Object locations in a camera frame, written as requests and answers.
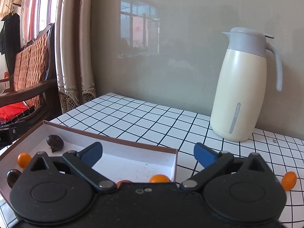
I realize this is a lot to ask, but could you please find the dark wooden sofa bench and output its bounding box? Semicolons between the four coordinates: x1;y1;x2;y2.
1;23;61;127

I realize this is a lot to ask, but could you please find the orange kumquat in box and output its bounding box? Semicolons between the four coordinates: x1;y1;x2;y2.
149;174;171;183
17;152;32;169

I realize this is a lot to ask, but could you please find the orange kumquat in box left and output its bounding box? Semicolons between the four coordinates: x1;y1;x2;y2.
17;152;32;169

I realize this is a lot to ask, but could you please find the orange kumquat in box right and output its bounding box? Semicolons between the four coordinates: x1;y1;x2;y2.
149;174;171;183

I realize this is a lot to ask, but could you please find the dark mangosteen near corner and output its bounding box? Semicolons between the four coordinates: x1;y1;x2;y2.
6;169;22;188

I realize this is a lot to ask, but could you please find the beige hat on rack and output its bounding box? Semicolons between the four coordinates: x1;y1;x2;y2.
12;0;23;7

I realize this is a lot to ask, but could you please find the dark mangosteen with stem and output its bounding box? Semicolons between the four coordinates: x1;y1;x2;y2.
46;134;64;153

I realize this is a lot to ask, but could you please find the checkered white tablecloth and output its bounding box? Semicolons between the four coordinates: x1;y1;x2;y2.
1;93;303;227

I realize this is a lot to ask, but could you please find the carrot chunk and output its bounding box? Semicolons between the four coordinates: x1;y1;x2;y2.
116;180;132;188

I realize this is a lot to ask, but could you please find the red cushion on bench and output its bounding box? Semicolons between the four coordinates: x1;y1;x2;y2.
0;102;29;124

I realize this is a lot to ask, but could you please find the cream and grey thermos jug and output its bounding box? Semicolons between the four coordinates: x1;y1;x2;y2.
210;27;283;142

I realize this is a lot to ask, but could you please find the orange kumquat on table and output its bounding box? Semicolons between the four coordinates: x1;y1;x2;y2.
281;171;297;191

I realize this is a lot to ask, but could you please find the black coat on rack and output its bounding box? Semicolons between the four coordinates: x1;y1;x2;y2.
1;13;21;76

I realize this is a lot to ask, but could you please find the beige lace curtain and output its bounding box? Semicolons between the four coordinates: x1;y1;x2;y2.
21;0;96;113

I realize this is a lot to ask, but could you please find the white shallow cardboard box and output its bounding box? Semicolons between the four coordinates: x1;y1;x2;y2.
1;121;177;202

